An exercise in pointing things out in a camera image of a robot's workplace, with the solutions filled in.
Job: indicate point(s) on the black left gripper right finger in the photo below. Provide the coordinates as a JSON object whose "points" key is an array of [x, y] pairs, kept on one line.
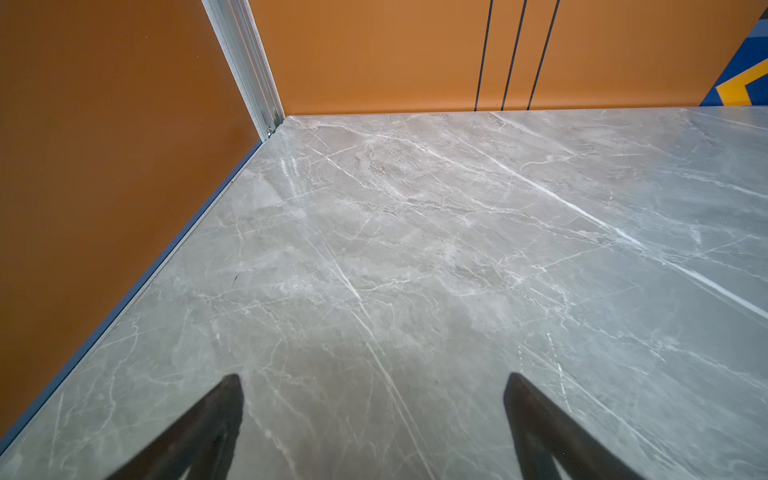
{"points": [[547, 440]]}

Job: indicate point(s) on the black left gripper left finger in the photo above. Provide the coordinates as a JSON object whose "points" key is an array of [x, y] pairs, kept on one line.
{"points": [[198, 445]]}

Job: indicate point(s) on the aluminium corner post left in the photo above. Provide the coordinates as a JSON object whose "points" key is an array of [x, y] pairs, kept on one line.
{"points": [[234, 25]]}

